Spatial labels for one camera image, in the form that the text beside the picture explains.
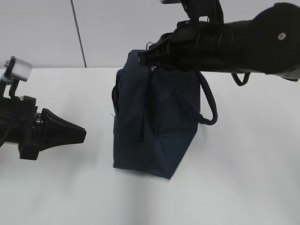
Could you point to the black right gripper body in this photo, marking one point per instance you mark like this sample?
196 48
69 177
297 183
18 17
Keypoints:
174 50

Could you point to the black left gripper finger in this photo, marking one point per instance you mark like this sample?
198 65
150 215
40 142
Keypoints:
29 152
52 131

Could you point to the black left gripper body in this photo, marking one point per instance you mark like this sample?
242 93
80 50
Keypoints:
17 119

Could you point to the navy insulated lunch bag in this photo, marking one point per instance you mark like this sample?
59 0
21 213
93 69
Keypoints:
157 114

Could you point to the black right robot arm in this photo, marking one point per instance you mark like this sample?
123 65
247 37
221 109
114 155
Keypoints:
268 44

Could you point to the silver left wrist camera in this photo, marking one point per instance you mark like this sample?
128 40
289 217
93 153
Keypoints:
16 70

